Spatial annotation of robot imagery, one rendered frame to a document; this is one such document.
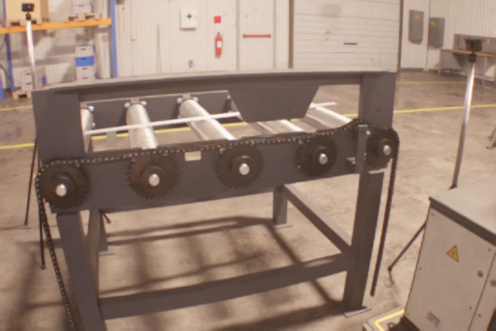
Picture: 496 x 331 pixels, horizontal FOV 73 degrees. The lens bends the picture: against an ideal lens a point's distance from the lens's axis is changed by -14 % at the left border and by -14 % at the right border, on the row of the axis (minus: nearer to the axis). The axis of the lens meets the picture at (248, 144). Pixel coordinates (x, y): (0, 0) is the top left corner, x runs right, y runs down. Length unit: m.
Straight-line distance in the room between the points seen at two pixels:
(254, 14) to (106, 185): 9.77
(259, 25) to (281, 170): 9.58
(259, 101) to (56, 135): 0.68
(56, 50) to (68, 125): 9.14
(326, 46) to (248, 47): 2.50
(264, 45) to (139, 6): 3.59
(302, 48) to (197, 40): 3.07
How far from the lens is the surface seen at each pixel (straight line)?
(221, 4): 10.62
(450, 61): 12.78
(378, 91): 1.56
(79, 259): 1.41
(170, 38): 10.33
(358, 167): 1.49
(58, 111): 1.24
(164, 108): 2.20
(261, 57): 10.94
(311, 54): 11.58
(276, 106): 1.35
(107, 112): 2.19
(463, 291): 1.22
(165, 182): 1.23
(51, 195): 1.25
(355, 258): 1.81
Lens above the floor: 1.32
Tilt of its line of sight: 18 degrees down
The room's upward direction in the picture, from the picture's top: straight up
